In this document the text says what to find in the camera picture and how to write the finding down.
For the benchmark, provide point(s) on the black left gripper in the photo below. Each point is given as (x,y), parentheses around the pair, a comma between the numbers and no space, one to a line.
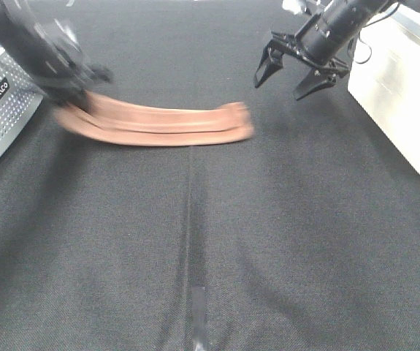
(67,71)

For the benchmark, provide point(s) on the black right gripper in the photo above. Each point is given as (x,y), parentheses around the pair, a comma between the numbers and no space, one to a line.
(316,45)

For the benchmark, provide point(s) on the brown towel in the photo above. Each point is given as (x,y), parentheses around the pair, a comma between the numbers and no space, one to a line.
(113,121)

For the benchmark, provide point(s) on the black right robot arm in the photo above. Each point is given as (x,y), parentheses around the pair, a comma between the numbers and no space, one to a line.
(358,13)

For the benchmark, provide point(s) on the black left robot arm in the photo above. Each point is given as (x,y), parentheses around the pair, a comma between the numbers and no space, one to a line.
(16,37)

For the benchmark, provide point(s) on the white woven-pattern storage bin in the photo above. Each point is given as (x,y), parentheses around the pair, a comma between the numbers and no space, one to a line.
(385,80)

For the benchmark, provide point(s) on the black table cloth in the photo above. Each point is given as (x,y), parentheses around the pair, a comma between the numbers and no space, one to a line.
(305,237)

